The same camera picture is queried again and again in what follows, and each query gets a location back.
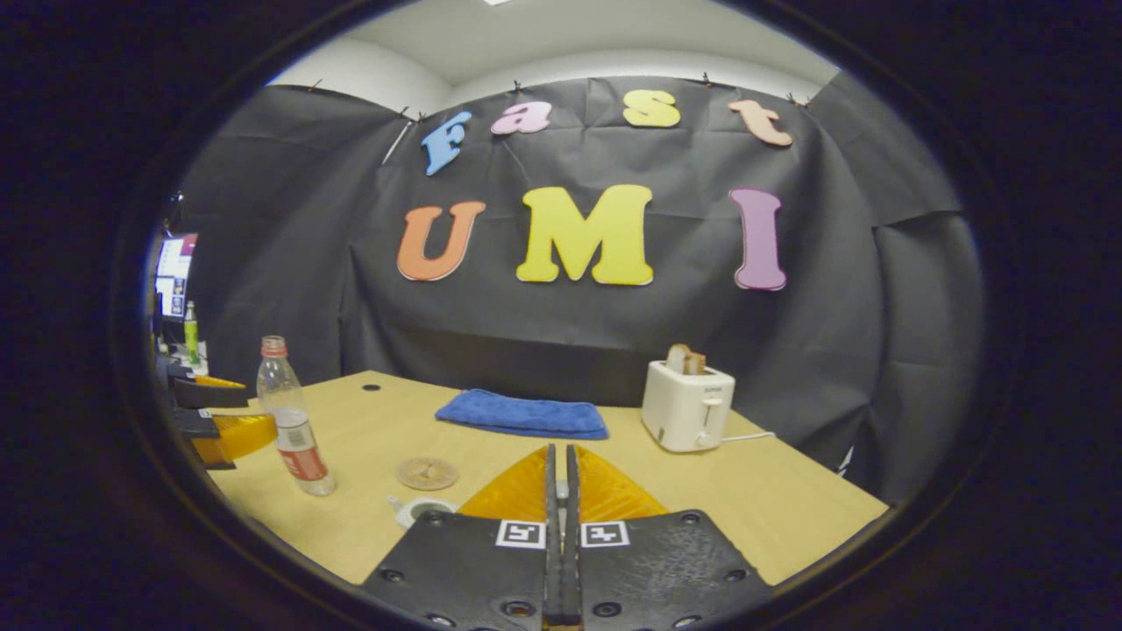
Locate computer monitor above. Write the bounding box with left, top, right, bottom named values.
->
left=153, top=233, right=199, bottom=318

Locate white teacup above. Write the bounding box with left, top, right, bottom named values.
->
left=387, top=495, right=458, bottom=530

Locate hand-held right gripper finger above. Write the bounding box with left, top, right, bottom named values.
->
left=562, top=444, right=775, bottom=631
left=361, top=444, right=563, bottom=631

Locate white toaster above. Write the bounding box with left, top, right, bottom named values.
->
left=641, top=359, right=736, bottom=453

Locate round wooden coaster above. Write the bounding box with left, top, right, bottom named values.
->
left=396, top=457, right=459, bottom=491

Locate clear plastic water bottle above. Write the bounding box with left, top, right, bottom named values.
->
left=256, top=336, right=337, bottom=497

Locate blue folded towel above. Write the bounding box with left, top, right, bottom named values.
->
left=436, top=388, right=610, bottom=441

